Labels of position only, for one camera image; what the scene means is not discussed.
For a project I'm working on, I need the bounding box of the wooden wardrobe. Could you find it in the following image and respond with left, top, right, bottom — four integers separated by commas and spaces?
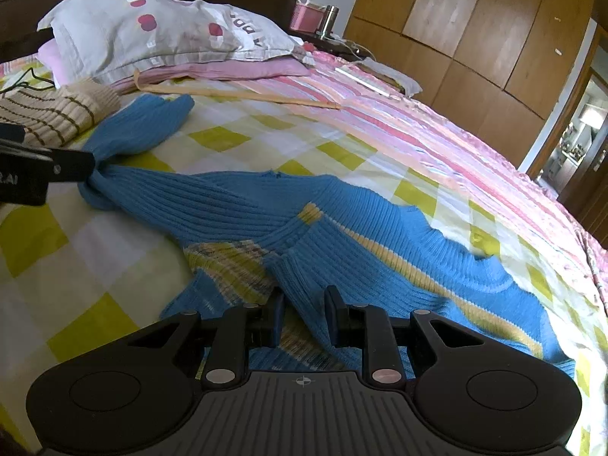
344, 0, 600, 120

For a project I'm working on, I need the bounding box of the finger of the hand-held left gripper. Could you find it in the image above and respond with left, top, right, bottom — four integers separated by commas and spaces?
46, 147, 97, 184

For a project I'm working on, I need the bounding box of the dark nightstand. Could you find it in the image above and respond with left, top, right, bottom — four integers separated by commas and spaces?
287, 28, 381, 63

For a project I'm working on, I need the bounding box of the blue knit sweater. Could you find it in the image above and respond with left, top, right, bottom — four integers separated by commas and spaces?
77, 94, 578, 377

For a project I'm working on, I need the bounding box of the pink striped quilt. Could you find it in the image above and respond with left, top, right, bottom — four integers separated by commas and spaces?
223, 50, 608, 309

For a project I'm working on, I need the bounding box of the long wooden stick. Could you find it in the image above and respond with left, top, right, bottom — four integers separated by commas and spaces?
133, 69, 344, 111

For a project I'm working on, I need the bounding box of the white cable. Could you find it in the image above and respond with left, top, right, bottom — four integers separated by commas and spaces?
332, 33, 377, 63

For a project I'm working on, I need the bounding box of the black cable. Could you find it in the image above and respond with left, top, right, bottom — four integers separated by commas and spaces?
0, 67, 59, 97

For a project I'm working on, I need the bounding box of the metal cup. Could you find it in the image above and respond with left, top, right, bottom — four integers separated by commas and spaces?
321, 5, 341, 40

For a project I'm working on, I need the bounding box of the pink pillow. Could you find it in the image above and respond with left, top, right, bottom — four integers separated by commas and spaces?
38, 40, 314, 92

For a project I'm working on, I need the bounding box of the wooden door frame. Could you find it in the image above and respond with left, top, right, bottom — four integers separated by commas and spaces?
518, 18, 608, 236

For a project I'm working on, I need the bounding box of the grey printed pillow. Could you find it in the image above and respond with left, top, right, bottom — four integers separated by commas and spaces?
37, 0, 307, 84

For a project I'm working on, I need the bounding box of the yellow checked bed sheet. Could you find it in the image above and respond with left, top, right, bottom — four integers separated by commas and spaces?
0, 57, 608, 456

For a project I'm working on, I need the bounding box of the pink storage box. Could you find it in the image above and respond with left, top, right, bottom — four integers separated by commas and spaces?
290, 0, 328, 33

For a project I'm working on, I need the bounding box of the white folded cloth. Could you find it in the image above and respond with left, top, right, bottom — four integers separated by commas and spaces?
335, 57, 423, 97

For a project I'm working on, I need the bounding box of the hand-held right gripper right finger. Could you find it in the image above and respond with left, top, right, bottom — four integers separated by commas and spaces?
324, 286, 486, 391

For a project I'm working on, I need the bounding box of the beige striped knit sweater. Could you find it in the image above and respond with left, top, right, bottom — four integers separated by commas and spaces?
0, 81, 122, 149

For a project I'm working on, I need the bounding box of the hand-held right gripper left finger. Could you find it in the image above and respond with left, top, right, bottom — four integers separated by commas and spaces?
127, 291, 286, 391

